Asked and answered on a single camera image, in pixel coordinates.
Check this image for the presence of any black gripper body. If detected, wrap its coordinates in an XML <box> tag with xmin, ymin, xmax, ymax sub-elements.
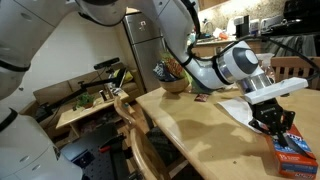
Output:
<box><xmin>249</xmin><ymin>98</ymin><xmax>295</xmax><ymax>136</ymax></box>

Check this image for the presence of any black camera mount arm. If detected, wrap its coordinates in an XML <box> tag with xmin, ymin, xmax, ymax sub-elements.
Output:
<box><xmin>35</xmin><ymin>68</ymin><xmax>127</xmax><ymax>122</ymax></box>

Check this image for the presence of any black camera cable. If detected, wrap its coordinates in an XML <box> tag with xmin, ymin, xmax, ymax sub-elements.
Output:
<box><xmin>184</xmin><ymin>0</ymin><xmax>320</xmax><ymax>81</ymax></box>

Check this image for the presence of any wooden coffee table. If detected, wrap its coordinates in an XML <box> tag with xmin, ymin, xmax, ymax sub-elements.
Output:
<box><xmin>56</xmin><ymin>97</ymin><xmax>114</xmax><ymax>138</ymax></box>

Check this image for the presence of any light wooden chair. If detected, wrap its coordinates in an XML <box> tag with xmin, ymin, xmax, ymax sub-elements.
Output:
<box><xmin>114</xmin><ymin>96</ymin><xmax>170</xmax><ymax>180</ymax></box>

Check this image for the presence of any small potted plant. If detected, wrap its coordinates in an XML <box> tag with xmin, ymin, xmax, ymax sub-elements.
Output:
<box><xmin>76</xmin><ymin>92</ymin><xmax>94</xmax><ymax>109</ymax></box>

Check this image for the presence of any white paper towel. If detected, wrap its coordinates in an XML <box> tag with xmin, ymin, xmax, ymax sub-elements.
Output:
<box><xmin>219</xmin><ymin>97</ymin><xmax>261</xmax><ymax>134</ymax></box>

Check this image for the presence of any small red snack packet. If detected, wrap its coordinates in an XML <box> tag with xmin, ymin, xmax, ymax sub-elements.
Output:
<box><xmin>194</xmin><ymin>94</ymin><xmax>209</xmax><ymax>102</ymax></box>

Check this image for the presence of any blue snack bag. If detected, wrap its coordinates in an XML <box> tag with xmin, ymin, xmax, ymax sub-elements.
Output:
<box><xmin>153</xmin><ymin>61</ymin><xmax>176</xmax><ymax>82</ymax></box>

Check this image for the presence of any black stereo camera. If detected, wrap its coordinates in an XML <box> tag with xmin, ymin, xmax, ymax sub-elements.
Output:
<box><xmin>93</xmin><ymin>57</ymin><xmax>120</xmax><ymax>70</ymax></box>

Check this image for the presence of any wooden snack bowl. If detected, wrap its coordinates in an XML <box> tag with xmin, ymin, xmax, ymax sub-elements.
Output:
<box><xmin>160</xmin><ymin>78</ymin><xmax>189</xmax><ymax>93</ymax></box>

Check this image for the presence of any orange blue ziplock bag box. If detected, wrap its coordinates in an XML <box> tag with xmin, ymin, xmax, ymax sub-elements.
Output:
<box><xmin>265</xmin><ymin>125</ymin><xmax>318</xmax><ymax>180</ymax></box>

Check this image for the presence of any stainless steel refrigerator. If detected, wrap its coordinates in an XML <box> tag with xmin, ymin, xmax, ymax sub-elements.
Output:
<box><xmin>123</xmin><ymin>12</ymin><xmax>165</xmax><ymax>92</ymax></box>

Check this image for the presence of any green chip bag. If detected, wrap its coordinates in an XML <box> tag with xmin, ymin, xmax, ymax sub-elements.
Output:
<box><xmin>159</xmin><ymin>51</ymin><xmax>211</xmax><ymax>94</ymax></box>

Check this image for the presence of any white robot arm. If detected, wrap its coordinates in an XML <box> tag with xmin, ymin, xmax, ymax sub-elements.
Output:
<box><xmin>0</xmin><ymin>0</ymin><xmax>265</xmax><ymax>180</ymax></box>

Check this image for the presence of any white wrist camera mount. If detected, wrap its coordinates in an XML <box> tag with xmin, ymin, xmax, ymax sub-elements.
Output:
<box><xmin>244</xmin><ymin>77</ymin><xmax>308</xmax><ymax>104</ymax></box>

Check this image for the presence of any pink liquid spray bottle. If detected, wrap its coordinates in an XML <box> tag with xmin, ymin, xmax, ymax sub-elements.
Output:
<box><xmin>257</xmin><ymin>53</ymin><xmax>275</xmax><ymax>83</ymax></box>

